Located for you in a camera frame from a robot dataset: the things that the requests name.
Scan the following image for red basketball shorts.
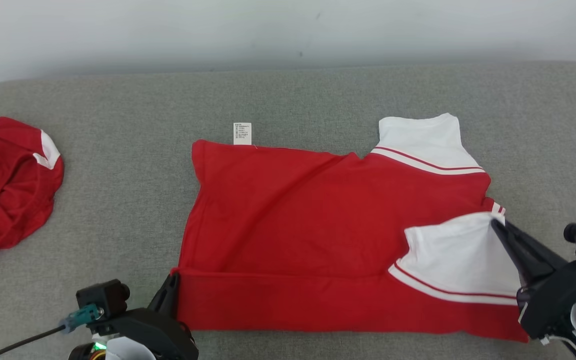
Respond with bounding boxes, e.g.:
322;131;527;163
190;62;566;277
0;116;65;267

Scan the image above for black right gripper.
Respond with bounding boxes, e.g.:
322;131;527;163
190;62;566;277
490;217;576;342

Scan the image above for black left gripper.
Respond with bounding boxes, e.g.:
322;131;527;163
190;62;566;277
88;272;200;360

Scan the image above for red white basketball jersey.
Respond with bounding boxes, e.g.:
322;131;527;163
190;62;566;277
170;113;530;344

